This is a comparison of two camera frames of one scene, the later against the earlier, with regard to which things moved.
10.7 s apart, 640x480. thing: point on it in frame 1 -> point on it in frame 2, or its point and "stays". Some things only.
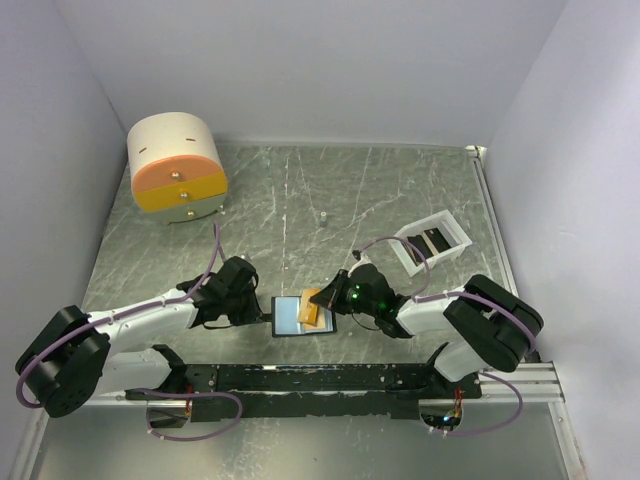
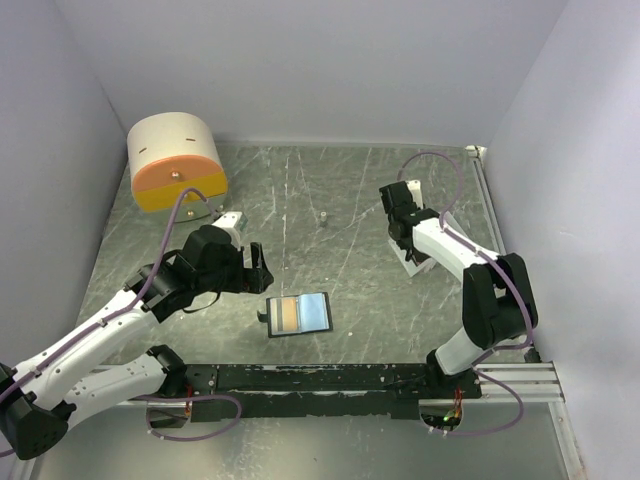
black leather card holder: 285,313 stays
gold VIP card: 309,311 -> 289,314
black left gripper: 254,311 -> 255,279
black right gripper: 332,293 -> 402,244
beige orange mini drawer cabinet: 176,167 stays
